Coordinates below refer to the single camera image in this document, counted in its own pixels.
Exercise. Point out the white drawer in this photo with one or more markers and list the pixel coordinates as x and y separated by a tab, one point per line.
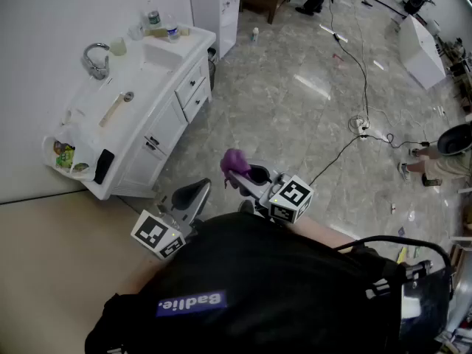
199	98
190	77

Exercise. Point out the cluttered storage shelf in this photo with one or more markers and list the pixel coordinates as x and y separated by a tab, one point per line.
462	278

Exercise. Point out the flat wooden stick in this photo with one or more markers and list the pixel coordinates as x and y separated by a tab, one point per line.
110	110

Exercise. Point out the cluttered equipment table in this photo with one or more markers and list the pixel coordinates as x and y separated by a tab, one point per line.
459	68

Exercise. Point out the white cabinet door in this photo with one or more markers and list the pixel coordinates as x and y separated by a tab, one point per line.
166	124
142	168

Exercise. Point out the large green label water bottle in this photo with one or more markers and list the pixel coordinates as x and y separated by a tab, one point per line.
151	17

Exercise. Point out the metal drain plug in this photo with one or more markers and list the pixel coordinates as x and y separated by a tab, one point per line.
128	96

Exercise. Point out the person's left forearm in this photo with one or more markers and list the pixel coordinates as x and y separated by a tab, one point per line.
144	275

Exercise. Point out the white box cabinet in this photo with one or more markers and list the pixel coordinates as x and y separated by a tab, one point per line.
420	54

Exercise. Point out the white plastic bag with snacks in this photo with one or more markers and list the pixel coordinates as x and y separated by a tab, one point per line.
79	138

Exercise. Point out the short beige block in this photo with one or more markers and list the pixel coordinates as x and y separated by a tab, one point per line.
184	31

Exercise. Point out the small white card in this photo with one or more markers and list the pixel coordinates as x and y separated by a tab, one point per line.
394	208

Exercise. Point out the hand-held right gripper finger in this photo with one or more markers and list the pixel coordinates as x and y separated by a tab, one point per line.
269	169
247	187

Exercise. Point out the person's right forearm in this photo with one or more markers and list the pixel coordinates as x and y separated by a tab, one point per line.
321	232

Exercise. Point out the long beige block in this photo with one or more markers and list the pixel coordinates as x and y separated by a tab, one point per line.
156	32

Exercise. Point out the pale green cup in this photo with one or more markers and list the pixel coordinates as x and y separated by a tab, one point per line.
118	47

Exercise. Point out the white water dispenser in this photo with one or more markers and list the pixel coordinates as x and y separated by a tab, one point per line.
215	9

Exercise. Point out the black waist pack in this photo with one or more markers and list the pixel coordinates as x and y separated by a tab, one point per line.
424	308

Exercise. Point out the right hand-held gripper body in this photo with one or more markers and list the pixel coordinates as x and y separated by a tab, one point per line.
291	197

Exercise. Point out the black pole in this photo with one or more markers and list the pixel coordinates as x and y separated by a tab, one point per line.
383	5

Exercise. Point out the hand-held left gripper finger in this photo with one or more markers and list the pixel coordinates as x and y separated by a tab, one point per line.
184	190
201	205

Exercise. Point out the small blue label water bottle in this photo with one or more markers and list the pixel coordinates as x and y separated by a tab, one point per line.
172	31

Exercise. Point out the person's black shirt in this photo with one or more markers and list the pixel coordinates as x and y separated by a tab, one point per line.
258	278

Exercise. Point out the small red floor marker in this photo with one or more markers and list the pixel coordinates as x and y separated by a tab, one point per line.
337	58

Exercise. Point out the long white power strip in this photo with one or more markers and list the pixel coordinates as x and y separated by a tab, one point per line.
333	34

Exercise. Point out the black round bowl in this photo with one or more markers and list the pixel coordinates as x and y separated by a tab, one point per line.
455	140

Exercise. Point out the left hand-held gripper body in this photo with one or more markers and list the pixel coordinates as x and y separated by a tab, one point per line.
153	234

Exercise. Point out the white bottle with blue label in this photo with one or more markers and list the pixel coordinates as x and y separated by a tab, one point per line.
255	35

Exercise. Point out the purple cloth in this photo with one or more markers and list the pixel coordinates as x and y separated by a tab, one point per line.
234	160

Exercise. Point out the chrome faucet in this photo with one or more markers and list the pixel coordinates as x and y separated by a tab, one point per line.
96	68

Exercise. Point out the black phone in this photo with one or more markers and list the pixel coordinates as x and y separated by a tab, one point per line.
103	166

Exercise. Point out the white sink cabinet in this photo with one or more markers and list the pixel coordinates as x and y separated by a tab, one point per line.
92	100

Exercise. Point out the clear glass cup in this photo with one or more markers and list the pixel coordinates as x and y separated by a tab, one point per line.
135	32

